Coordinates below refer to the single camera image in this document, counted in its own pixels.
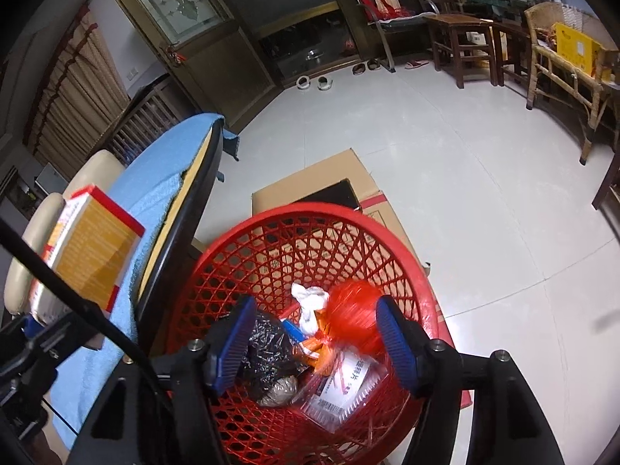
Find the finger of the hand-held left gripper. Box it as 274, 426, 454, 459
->
0, 218, 105, 321

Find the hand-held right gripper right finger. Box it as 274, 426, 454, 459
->
375, 294, 565, 465

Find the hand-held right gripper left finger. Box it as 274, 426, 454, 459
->
65, 295, 257, 465

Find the black plastic bag bundle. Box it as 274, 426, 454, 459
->
227, 312, 303, 408

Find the small orange and white carton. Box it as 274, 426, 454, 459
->
29, 184, 146, 350

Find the red plastic bag ball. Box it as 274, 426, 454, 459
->
317, 280, 388, 359

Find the blue packet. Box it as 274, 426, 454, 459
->
295, 349, 383, 434

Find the orange bundle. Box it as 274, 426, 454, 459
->
300, 336, 330, 369

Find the white paper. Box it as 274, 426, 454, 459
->
291, 283, 332, 335

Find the red plastic mesh basket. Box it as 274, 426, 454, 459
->
165, 202, 439, 465

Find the beige leather sofa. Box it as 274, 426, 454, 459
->
2, 149, 127, 315

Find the round table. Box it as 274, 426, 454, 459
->
138, 121, 240, 350

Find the large flat cardboard box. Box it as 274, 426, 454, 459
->
251, 148, 473, 410

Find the wooden crib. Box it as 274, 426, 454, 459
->
104, 77, 195, 165

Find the beige curtain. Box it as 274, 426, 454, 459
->
24, 7, 131, 165

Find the wooden door, red tassel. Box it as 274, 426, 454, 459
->
107, 0, 286, 131

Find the rattan chair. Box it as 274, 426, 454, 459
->
525, 2, 620, 163

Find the dark wooden stool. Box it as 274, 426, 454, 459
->
426, 14, 499, 89
491, 22, 534, 85

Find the yellow box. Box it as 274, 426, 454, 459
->
555, 22, 606, 76

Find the black cable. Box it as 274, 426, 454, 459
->
98, 314, 164, 389

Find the metal frame chair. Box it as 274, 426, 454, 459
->
346, 0, 439, 73

